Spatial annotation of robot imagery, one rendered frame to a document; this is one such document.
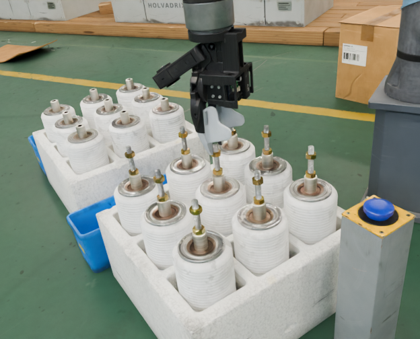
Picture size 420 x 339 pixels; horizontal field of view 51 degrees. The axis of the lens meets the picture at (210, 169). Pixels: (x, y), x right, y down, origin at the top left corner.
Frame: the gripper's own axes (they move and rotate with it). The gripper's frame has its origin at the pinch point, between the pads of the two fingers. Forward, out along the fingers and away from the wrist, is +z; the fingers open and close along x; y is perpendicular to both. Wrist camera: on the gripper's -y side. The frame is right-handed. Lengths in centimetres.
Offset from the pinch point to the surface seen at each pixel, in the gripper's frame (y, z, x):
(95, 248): -29.2, 27.6, -6.8
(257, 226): 11.5, 9.4, -8.8
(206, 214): -0.3, 12.9, -4.6
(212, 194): 0.4, 9.4, -2.8
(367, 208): 28.2, 1.8, -9.2
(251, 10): -69, 18, 192
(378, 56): 15, 16, 103
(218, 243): 7.4, 9.4, -14.9
